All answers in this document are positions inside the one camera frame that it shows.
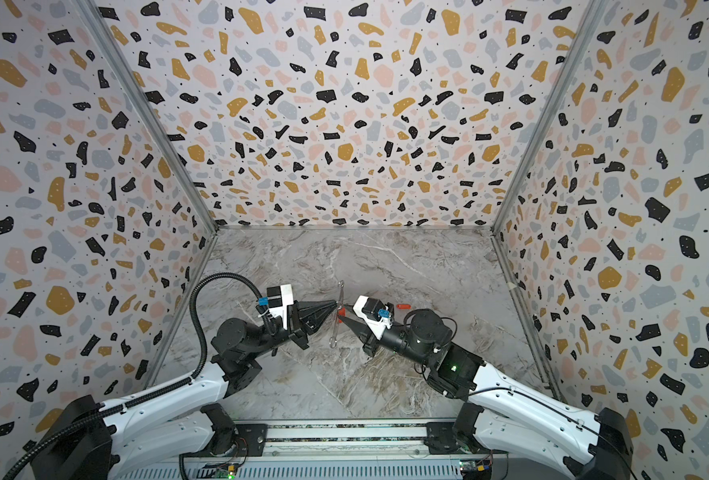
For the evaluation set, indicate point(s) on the metal keyring plate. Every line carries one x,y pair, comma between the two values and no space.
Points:
335,321

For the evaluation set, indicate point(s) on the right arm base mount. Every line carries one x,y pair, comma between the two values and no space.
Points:
464,434

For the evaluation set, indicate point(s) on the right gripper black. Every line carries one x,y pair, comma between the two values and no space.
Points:
370,335

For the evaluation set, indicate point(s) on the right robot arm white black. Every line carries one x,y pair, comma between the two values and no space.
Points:
500,413

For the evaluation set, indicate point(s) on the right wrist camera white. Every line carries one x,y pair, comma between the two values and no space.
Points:
377,315

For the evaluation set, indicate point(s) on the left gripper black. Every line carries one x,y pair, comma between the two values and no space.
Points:
301,324

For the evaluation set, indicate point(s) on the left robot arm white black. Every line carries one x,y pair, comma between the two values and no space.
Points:
107,440

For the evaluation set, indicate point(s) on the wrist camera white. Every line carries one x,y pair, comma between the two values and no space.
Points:
275,305
377,315

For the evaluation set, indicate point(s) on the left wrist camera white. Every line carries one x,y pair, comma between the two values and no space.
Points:
275,305

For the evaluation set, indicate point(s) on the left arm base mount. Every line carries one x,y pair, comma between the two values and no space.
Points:
224,435

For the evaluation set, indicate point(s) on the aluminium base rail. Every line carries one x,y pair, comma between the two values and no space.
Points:
395,439

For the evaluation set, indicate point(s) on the perforated cable tray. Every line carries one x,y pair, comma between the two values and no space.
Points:
376,469

